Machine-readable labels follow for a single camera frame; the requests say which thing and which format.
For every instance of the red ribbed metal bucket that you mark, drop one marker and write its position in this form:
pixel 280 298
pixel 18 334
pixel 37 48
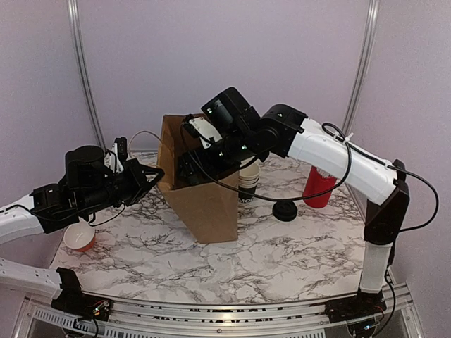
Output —
pixel 318 181

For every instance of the aluminium left corner post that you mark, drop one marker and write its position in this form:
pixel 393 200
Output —
pixel 74 19

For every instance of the orange paper bowl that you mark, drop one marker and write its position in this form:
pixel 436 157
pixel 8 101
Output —
pixel 79 237

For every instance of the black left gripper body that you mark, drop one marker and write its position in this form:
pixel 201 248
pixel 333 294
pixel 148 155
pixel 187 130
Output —
pixel 127 190

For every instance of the aluminium corner post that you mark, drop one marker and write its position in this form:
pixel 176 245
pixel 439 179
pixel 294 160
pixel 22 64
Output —
pixel 74 19
pixel 363 64

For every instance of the stack of black paper cups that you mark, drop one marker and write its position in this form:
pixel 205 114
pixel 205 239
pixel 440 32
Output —
pixel 247 182

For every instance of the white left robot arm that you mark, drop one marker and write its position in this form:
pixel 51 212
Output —
pixel 45 210

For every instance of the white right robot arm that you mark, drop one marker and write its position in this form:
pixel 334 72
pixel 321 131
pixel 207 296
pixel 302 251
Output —
pixel 290 133

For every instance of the aluminium right corner post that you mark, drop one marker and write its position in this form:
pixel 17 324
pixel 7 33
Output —
pixel 363 64

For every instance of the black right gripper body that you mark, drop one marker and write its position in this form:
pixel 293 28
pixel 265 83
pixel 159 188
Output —
pixel 236 148

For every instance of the aluminium front rail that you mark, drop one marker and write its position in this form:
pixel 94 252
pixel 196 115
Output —
pixel 133 318

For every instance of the stack of black cup lids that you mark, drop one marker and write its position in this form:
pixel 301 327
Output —
pixel 284 211

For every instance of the brown paper bag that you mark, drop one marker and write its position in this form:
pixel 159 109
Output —
pixel 208 210

